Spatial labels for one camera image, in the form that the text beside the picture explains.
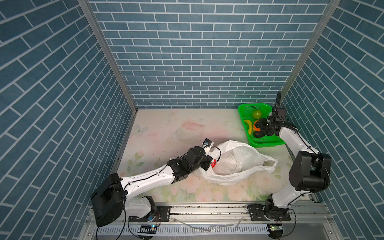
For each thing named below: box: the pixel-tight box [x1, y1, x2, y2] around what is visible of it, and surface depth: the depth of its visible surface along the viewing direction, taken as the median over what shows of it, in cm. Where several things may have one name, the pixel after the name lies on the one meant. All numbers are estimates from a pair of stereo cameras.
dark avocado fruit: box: [253, 131, 266, 139], surface depth 103 cm
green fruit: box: [252, 110, 262, 119], surface depth 114 cm
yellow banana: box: [244, 119, 253, 136], surface depth 107 cm
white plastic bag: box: [193, 140, 278, 186], surface depth 79 cm
